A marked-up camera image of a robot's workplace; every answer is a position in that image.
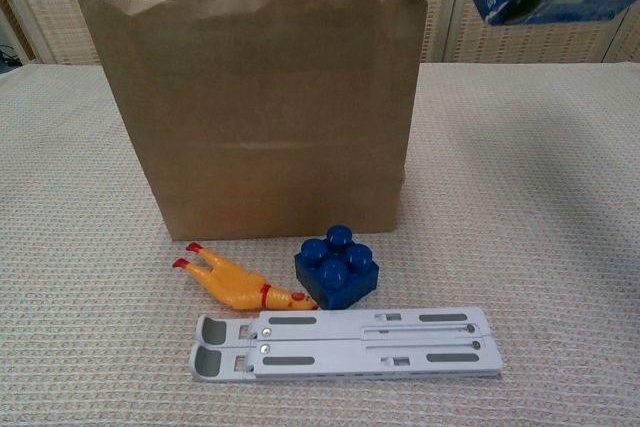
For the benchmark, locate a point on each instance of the brown paper bag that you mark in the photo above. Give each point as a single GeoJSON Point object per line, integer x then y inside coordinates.
{"type": "Point", "coordinates": [260, 122]}

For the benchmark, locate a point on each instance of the woven folding screen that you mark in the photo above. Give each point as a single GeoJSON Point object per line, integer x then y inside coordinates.
{"type": "Point", "coordinates": [525, 44]}

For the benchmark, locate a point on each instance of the blue building block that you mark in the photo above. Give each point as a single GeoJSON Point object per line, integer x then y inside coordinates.
{"type": "Point", "coordinates": [335, 277]}

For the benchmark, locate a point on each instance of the grey folding laptop stand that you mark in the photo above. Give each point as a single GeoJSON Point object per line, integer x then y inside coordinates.
{"type": "Point", "coordinates": [350, 347]}

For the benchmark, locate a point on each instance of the yellow rubber chicken toy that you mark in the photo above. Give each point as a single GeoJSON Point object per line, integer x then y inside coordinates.
{"type": "Point", "coordinates": [235, 287]}

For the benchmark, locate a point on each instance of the beige woven tablecloth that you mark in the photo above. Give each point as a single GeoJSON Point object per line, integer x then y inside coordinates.
{"type": "Point", "coordinates": [75, 247]}

